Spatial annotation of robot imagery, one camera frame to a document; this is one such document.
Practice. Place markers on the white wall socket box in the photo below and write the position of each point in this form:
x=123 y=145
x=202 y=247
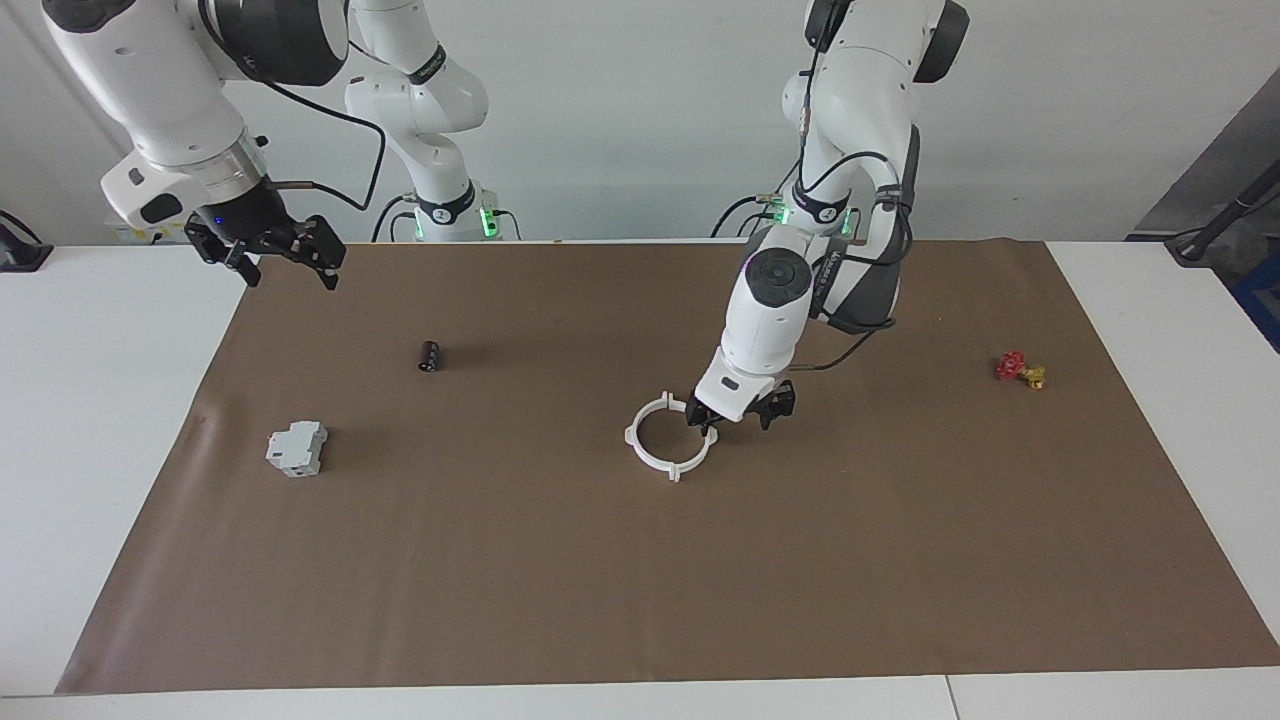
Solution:
x=130 y=232

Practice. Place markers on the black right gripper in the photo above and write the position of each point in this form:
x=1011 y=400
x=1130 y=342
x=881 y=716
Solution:
x=245 y=212

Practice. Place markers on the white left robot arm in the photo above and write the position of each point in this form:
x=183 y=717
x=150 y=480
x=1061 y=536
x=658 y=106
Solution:
x=770 y=320

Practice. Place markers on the white circuit breaker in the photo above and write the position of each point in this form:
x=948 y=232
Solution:
x=296 y=450

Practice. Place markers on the black tripod stand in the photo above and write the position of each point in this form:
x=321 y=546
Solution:
x=1225 y=215

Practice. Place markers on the black desk clamp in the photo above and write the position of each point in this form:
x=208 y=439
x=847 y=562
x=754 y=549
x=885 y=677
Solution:
x=22 y=255

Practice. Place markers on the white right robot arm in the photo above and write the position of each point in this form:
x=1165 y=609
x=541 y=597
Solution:
x=150 y=80

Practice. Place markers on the blue box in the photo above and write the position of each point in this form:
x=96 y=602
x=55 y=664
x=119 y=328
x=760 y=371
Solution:
x=1262 y=300

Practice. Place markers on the black cylindrical capacitor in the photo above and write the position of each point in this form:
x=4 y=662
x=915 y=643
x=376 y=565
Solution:
x=430 y=357

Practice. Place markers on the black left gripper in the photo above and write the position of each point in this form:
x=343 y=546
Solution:
x=735 y=423

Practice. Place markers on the brown paper mat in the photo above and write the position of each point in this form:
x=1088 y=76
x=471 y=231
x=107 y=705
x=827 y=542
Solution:
x=640 y=580

